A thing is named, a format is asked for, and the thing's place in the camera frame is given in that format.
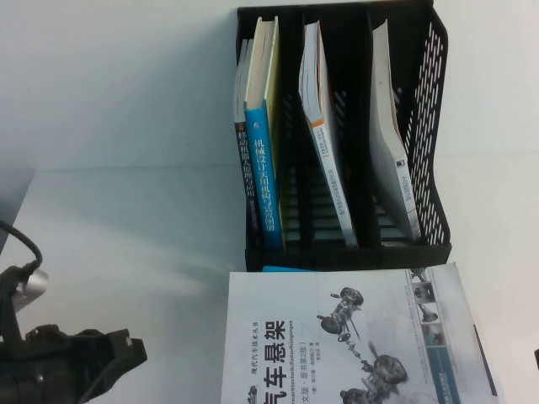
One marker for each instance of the white book small black mark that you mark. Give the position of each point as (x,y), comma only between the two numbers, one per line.
(387,126)

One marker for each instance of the white car suspension book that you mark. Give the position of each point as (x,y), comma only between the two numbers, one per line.
(337,345)

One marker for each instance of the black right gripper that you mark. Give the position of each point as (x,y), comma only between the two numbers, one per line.
(537,359)

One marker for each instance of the blue grey DTC book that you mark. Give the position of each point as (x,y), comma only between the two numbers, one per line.
(286,269)

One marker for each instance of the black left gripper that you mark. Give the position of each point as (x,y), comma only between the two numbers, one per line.
(71,362)

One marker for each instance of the blue spine mechanism book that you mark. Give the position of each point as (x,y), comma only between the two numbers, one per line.
(263,177)

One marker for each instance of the black mesh book stand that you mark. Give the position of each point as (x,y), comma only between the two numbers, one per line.
(429,126)

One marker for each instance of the dark spine robot book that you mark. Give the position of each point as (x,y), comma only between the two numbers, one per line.
(243,160)

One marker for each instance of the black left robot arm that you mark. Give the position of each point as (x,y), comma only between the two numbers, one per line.
(12,391)

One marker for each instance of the white book orange mark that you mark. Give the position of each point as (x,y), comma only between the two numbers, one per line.
(328,168)

